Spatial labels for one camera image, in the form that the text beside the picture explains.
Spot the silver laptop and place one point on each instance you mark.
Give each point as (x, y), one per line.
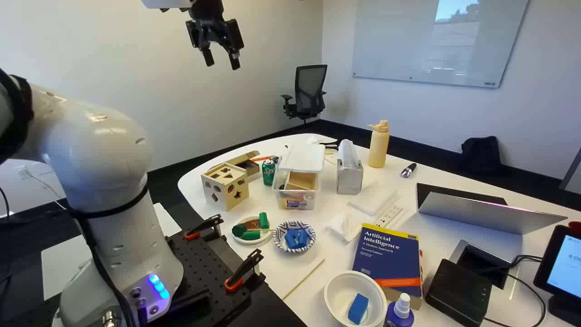
(483, 212)

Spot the red object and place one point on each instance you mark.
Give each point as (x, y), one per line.
(574, 227)

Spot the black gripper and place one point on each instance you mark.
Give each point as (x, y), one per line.
(211, 27)

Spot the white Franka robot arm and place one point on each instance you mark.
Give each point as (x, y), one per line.
(91, 156)

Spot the black box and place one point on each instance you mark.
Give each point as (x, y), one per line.
(456, 292)

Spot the wooden shape sorter cube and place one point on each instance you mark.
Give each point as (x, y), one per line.
(233, 190)

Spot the blue block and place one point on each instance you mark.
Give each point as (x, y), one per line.
(294, 238)

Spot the clear plastic bin white lid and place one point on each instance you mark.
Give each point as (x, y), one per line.
(302, 158)

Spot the grey tissue holder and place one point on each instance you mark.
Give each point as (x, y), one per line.
(349, 178)

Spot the wooden box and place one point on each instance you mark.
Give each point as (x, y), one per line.
(247, 161)

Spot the green flat block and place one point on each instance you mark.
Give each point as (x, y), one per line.
(251, 234)

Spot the white bowl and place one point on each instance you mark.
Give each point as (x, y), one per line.
(338, 292)

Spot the green can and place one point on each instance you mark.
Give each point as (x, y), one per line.
(269, 172)

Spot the black clamp orange tip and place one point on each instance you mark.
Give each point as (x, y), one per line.
(245, 268)
(204, 225)

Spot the blue book with orange stripe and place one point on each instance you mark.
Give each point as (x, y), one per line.
(387, 254)

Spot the black tablet with screen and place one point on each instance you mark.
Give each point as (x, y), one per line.
(563, 265)

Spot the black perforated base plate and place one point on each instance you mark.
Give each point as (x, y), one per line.
(205, 265)

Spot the whiteboard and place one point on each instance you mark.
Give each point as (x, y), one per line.
(392, 41)

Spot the black office chair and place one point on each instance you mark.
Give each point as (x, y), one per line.
(309, 83)

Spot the grey black flat device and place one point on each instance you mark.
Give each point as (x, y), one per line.
(483, 261)

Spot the green round block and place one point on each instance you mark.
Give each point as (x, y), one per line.
(240, 228)

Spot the tan bottle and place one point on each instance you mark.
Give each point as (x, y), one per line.
(378, 147)

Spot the white remote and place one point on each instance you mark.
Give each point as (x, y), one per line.
(391, 214)

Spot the black bag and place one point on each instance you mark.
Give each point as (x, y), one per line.
(480, 156)

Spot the green upright block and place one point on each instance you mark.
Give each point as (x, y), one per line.
(263, 219)

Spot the blue patterned bowl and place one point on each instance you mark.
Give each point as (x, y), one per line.
(280, 238)

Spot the black marker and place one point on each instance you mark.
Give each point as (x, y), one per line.
(407, 169)

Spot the blue bottle with white nozzle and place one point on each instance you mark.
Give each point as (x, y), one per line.
(400, 314)

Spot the white plate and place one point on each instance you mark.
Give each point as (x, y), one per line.
(265, 236)

